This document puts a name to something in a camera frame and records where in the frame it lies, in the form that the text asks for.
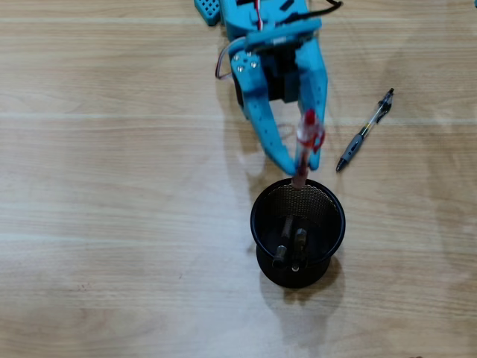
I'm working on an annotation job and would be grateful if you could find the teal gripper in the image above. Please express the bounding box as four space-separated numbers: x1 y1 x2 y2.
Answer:
223 0 329 177

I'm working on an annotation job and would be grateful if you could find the red clear pen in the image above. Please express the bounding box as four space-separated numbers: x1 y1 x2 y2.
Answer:
290 108 327 192

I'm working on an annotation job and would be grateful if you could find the grey grip retractable pen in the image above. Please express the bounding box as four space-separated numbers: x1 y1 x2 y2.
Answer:
335 87 395 173

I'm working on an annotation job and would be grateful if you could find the short black pen silver tip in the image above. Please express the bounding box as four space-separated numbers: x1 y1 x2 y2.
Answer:
290 227 309 272

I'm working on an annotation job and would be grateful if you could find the clear capped pen black grip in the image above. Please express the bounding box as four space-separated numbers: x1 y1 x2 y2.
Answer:
271 215 296 269

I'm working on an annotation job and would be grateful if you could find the black mesh pen holder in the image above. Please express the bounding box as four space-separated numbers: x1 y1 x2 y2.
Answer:
250 178 347 289

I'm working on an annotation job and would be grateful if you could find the teal wrist camera module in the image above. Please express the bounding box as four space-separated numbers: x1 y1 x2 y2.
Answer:
244 20 323 52

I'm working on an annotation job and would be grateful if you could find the red white black servo wire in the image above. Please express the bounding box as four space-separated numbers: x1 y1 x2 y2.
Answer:
215 37 247 80
253 0 268 31

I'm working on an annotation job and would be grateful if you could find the black camera cable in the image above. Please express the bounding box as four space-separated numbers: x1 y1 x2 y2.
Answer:
297 0 344 20

